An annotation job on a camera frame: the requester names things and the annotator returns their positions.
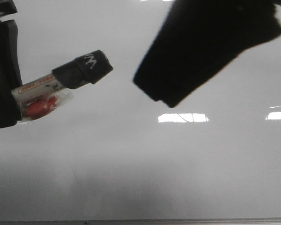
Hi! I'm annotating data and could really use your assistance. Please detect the white black whiteboard marker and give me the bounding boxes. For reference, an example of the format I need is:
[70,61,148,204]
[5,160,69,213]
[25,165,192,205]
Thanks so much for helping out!
[11,74,73,122]

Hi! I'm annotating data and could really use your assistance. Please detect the white whiteboard with aluminium frame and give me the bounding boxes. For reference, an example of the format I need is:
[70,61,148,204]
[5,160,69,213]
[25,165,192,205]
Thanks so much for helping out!
[0,0,281,221]

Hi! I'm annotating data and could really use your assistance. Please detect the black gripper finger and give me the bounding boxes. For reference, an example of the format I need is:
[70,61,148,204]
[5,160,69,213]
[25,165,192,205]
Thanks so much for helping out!
[133,0,281,108]
[0,0,22,128]

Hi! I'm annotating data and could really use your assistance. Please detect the black marker cap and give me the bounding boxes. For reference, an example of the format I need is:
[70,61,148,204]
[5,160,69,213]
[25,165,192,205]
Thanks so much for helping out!
[52,50,113,89]

